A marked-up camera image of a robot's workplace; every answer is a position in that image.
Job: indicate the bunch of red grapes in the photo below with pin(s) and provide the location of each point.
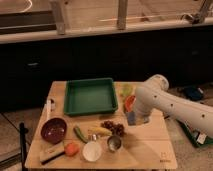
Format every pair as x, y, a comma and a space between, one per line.
116, 129

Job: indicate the metal cup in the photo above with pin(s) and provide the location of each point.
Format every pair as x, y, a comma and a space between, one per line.
114, 143

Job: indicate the white small bottle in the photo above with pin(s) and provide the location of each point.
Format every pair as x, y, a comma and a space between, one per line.
50, 105

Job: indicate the green cucumber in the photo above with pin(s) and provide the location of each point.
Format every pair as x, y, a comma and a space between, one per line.
79, 134

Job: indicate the orange bowl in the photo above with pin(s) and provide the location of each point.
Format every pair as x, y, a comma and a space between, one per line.
128, 103

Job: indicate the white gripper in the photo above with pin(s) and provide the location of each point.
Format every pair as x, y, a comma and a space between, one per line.
142, 118

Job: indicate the wooden brush block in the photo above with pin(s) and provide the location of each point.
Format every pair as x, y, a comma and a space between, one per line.
51, 153

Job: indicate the blue sponge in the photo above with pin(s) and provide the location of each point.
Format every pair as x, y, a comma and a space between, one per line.
131, 118

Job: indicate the dark red bowl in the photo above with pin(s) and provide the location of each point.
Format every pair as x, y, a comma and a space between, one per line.
54, 130

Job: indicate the blue device on floor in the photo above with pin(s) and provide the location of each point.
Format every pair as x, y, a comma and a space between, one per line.
192, 93

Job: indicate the yellow corn cob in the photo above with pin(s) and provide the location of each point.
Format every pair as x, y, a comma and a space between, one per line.
100, 131

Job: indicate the orange carrot toy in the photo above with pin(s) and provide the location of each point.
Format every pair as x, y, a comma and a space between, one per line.
71, 149

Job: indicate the wooden table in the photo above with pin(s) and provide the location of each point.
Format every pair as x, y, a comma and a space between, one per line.
144, 147

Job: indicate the green pear toy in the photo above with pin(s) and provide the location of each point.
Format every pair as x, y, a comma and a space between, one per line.
126, 90

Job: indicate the green plastic tray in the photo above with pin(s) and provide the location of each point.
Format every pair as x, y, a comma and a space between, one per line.
90, 96

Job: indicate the green bin with clutter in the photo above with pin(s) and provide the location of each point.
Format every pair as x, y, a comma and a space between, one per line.
196, 138

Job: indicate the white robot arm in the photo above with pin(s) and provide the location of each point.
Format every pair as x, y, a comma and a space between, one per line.
152, 94

